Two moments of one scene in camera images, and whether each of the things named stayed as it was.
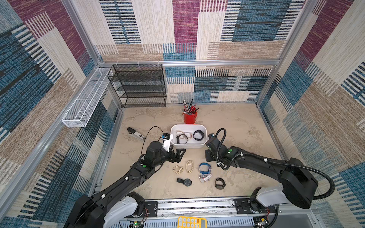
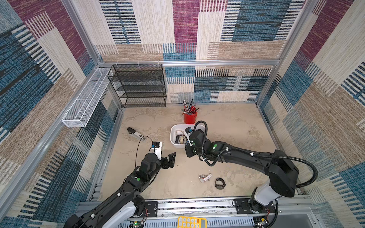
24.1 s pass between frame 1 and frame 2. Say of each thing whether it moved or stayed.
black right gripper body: moved
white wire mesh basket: stayed
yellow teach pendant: stayed
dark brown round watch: stayed
